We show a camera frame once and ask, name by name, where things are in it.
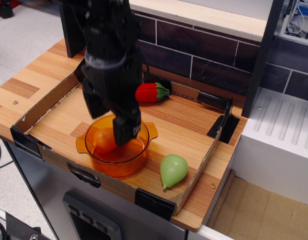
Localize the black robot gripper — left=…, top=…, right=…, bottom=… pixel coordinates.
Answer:
left=80, top=48, right=143, bottom=148

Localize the orange toy carrot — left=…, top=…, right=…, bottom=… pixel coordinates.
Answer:
left=92, top=128, right=117, bottom=154

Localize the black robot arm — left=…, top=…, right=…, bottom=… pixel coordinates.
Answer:
left=57, top=0, right=143, bottom=146

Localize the orange transparent plastic pot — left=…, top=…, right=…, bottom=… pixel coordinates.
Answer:
left=76, top=114, right=158, bottom=178

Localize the cardboard fence with black tape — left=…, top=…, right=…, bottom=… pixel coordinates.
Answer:
left=10, top=66, right=246, bottom=229

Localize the red toy chili pepper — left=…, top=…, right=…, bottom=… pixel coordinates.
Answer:
left=135, top=82, right=170, bottom=103

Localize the green toy pear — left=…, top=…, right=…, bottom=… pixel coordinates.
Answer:
left=160, top=154, right=188, bottom=190

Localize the grey toy oven front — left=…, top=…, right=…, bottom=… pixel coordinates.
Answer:
left=63, top=193, right=123, bottom=240

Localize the white toy sink drainboard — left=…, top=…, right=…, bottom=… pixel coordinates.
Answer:
left=233, top=88, right=308, bottom=205

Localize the dark grey vertical post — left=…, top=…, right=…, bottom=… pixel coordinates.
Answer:
left=59, top=4, right=86, bottom=58

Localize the dark grey right post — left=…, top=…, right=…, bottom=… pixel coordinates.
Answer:
left=241, top=0, right=284, bottom=118

